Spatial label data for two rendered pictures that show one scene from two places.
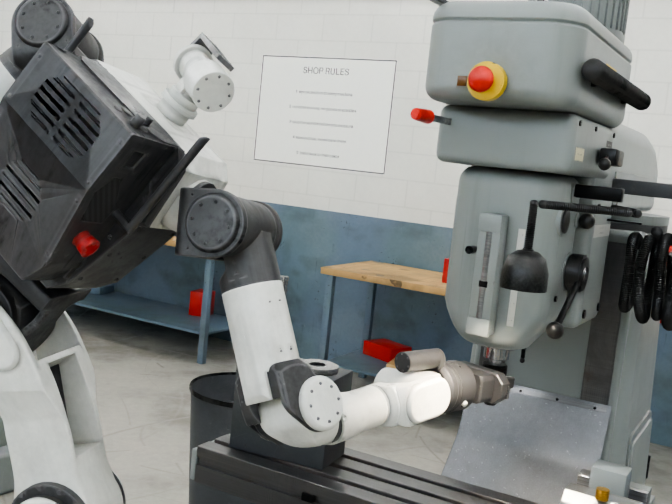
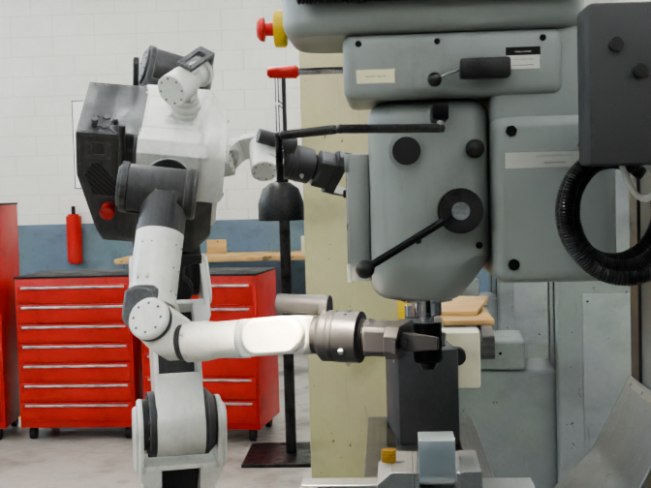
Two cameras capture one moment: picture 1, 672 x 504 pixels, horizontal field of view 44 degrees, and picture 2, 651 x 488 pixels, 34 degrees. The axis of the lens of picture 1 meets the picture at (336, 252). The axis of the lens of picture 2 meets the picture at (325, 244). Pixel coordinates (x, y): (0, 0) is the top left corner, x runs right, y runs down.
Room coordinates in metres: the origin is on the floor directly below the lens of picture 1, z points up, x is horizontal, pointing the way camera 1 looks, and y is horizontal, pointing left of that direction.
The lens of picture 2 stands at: (0.63, -1.85, 1.50)
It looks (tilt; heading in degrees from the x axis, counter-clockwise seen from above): 3 degrees down; 65
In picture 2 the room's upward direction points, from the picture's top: 2 degrees counter-clockwise
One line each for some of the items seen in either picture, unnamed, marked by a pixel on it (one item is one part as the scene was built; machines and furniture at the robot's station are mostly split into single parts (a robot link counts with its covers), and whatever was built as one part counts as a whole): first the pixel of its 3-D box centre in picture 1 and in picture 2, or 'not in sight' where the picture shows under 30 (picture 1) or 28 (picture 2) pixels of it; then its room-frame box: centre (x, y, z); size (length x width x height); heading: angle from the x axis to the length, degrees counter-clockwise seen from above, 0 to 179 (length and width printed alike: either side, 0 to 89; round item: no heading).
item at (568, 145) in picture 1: (530, 144); (448, 72); (1.58, -0.34, 1.68); 0.34 x 0.24 x 0.10; 151
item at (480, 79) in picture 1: (482, 79); (266, 29); (1.32, -0.20, 1.76); 0.04 x 0.03 x 0.04; 61
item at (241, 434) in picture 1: (291, 405); (420, 383); (1.74, 0.06, 1.09); 0.22 x 0.12 x 0.20; 68
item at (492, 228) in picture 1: (487, 274); (357, 217); (1.44, -0.26, 1.45); 0.04 x 0.04 x 0.21; 61
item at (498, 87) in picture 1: (487, 81); (280, 28); (1.34, -0.21, 1.76); 0.06 x 0.02 x 0.06; 61
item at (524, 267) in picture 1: (525, 269); (280, 200); (1.29, -0.29, 1.48); 0.07 x 0.07 x 0.06
